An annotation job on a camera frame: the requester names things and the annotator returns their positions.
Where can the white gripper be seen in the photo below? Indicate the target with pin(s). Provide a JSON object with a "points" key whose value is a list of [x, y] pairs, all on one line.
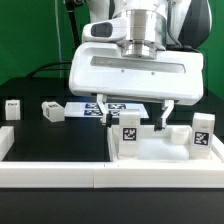
{"points": [[120, 58]]}

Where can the white square tabletop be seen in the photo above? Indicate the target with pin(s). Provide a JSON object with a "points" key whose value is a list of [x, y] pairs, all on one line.
{"points": [[169, 145]]}

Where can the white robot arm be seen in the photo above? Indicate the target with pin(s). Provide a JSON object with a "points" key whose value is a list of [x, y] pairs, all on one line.
{"points": [[188, 22]]}

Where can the white marker base sheet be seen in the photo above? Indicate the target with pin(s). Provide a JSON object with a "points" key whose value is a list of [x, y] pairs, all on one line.
{"points": [[90, 109]]}

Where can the white U-shaped obstacle fence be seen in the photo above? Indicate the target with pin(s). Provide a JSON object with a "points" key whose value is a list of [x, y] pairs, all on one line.
{"points": [[110, 174]]}

